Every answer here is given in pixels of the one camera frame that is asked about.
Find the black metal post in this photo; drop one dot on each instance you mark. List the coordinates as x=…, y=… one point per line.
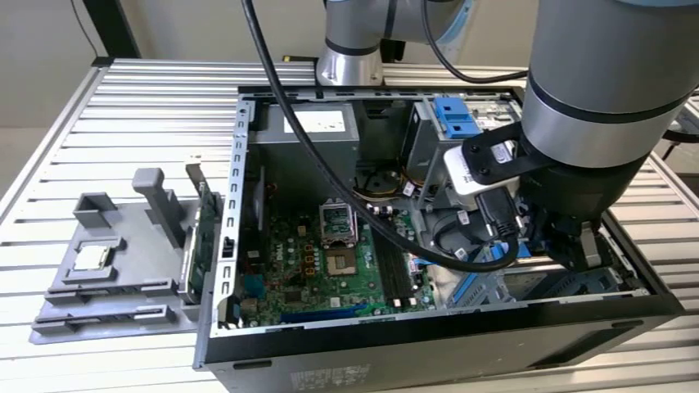
x=117, y=28

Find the CPU socket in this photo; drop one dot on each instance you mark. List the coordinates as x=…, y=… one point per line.
x=341, y=264

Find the black case fan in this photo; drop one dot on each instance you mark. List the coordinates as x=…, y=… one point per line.
x=253, y=213

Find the grey parts rack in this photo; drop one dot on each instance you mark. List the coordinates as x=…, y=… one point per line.
x=130, y=254

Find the small yellow black plug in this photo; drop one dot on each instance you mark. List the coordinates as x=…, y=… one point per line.
x=288, y=58

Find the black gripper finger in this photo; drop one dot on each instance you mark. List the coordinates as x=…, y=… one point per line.
x=584, y=249

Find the black PC case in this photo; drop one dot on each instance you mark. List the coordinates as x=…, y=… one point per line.
x=381, y=364

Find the silver CPU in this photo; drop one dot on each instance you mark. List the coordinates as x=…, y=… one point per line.
x=92, y=258

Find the grey disk bay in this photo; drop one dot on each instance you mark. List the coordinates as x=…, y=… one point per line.
x=493, y=292

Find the metal locking lever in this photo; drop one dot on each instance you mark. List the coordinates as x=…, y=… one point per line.
x=358, y=221

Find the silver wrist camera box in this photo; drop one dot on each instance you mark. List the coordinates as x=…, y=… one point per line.
x=464, y=180

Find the green motherboard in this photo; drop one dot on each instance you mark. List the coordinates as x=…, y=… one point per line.
x=289, y=282

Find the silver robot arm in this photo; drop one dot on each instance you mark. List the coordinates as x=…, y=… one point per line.
x=594, y=82

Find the blue expansion slot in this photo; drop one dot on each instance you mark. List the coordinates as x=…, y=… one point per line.
x=322, y=314

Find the green graphics card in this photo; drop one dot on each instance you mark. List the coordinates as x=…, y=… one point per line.
x=206, y=229

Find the grey power supply unit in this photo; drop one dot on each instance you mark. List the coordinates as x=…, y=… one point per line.
x=272, y=168

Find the blue plastic drive latch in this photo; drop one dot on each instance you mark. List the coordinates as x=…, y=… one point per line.
x=461, y=130
x=449, y=108

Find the black camera bracket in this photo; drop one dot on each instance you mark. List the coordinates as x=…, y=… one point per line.
x=490, y=172

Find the grey drive cage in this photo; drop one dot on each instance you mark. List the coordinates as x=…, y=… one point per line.
x=425, y=155

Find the black RAM slot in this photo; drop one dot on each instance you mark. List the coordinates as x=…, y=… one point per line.
x=384, y=270
x=398, y=274
x=405, y=276
x=390, y=272

